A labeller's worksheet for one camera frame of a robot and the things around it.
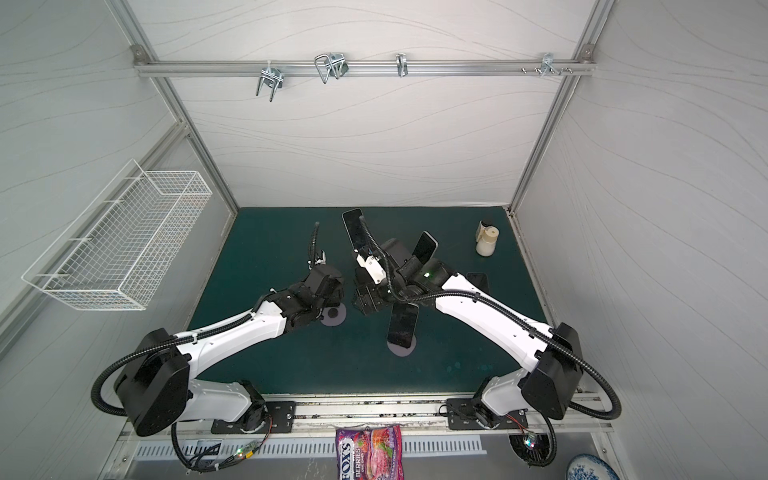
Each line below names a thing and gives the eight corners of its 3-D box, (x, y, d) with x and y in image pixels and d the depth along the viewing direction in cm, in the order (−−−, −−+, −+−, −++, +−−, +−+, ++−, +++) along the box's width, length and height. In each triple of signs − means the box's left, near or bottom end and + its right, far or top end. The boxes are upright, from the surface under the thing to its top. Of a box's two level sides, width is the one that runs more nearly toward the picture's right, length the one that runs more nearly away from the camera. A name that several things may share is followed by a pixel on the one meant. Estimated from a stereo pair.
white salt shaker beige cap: (477, 256, 106) (484, 240, 99) (474, 241, 110) (480, 225, 103) (495, 256, 106) (502, 240, 99) (491, 241, 110) (498, 225, 103)
